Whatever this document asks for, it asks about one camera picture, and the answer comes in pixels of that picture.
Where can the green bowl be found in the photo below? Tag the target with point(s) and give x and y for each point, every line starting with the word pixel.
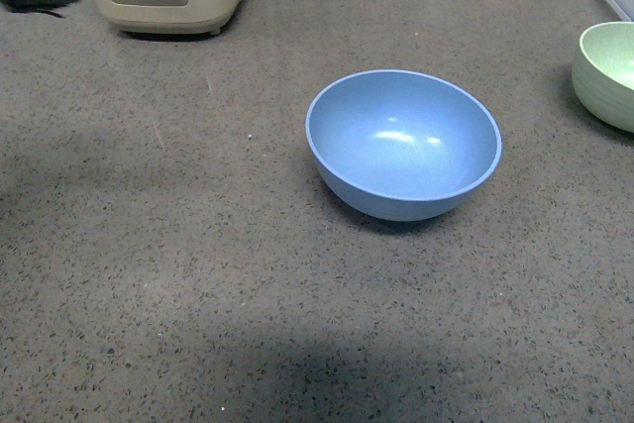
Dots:
pixel 602 73

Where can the blue bowl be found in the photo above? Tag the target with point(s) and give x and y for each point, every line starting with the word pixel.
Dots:
pixel 401 145

